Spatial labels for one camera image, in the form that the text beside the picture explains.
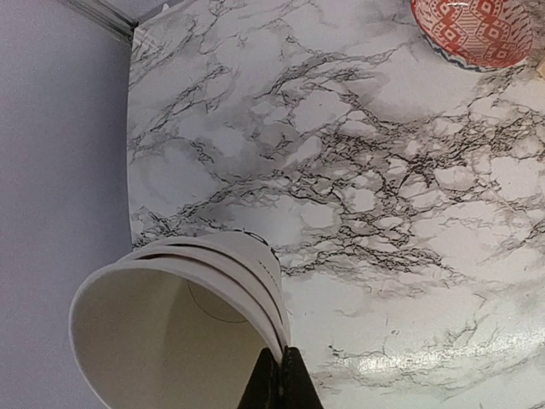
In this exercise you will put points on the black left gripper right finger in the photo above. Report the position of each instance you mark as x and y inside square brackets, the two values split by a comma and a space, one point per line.
[298, 391]

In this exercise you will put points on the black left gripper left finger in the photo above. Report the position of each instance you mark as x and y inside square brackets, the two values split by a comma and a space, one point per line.
[263, 388]

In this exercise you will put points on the stack of white cups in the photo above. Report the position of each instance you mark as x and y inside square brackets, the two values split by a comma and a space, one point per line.
[180, 322]

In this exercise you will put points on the brown paper takeout bag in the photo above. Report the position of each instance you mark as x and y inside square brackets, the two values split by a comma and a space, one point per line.
[541, 68]

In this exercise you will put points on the red patterned bowl left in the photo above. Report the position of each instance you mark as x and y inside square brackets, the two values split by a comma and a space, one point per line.
[476, 35]

